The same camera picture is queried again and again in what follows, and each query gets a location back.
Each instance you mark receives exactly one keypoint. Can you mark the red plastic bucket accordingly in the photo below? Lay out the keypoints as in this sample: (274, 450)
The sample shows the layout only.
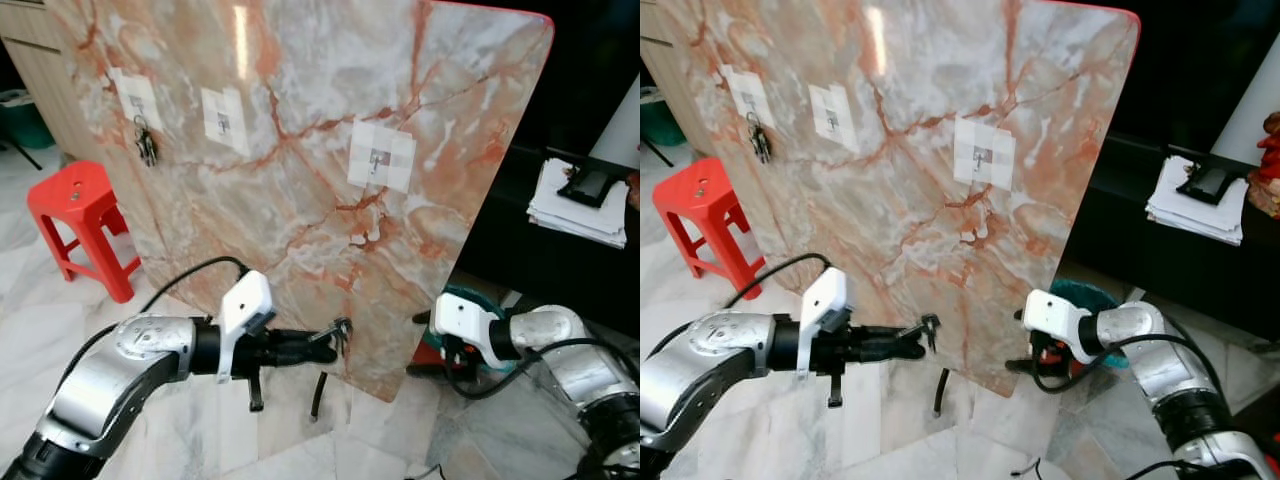
(1048, 352)
(427, 352)

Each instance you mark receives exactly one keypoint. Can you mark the green plastic basin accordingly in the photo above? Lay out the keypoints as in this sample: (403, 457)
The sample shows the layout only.
(22, 120)
(658, 120)

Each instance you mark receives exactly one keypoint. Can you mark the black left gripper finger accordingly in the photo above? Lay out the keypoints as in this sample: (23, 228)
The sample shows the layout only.
(895, 335)
(312, 338)
(312, 353)
(895, 351)

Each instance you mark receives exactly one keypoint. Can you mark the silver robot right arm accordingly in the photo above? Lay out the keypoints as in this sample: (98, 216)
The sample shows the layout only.
(545, 325)
(1130, 325)

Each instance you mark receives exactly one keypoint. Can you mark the black phone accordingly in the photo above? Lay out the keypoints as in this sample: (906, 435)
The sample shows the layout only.
(1210, 185)
(590, 187)

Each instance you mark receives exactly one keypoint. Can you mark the black low TV console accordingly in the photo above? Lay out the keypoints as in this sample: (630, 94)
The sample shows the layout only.
(1160, 280)
(540, 270)

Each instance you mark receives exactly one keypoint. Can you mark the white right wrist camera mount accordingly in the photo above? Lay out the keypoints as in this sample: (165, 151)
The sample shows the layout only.
(1055, 315)
(465, 318)

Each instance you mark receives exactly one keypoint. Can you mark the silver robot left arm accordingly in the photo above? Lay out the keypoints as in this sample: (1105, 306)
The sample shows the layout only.
(100, 390)
(700, 390)

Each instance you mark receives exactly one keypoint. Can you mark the white paper stack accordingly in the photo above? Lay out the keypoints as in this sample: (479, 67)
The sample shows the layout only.
(1175, 215)
(560, 215)

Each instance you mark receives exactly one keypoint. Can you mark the red plastic stool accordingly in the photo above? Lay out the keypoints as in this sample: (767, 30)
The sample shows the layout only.
(80, 195)
(700, 190)

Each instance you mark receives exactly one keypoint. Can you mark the small metal hook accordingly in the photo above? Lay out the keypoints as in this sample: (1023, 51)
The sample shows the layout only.
(222, 128)
(980, 160)
(748, 100)
(135, 102)
(377, 162)
(830, 125)

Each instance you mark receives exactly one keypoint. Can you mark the pink marble table board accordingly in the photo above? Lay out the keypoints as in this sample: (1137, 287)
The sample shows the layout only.
(300, 230)
(900, 230)

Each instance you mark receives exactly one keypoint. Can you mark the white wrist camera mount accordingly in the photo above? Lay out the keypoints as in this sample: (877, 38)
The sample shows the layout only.
(465, 318)
(1055, 315)
(825, 300)
(245, 305)

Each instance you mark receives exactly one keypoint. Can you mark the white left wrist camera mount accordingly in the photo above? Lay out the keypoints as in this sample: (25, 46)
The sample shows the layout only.
(245, 305)
(825, 300)

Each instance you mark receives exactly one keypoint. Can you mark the white tape patch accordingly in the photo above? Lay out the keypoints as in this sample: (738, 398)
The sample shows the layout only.
(1000, 142)
(740, 86)
(395, 145)
(130, 88)
(225, 105)
(832, 102)

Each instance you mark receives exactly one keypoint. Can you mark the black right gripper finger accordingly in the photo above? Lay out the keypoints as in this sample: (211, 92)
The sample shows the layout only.
(1023, 315)
(1022, 366)
(425, 370)
(422, 318)

